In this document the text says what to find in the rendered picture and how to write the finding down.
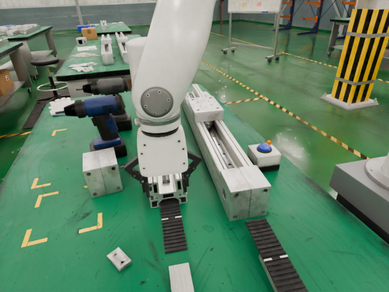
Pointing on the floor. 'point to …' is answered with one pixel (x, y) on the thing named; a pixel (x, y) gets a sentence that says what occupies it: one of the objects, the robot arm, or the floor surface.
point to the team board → (249, 6)
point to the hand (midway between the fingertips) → (165, 186)
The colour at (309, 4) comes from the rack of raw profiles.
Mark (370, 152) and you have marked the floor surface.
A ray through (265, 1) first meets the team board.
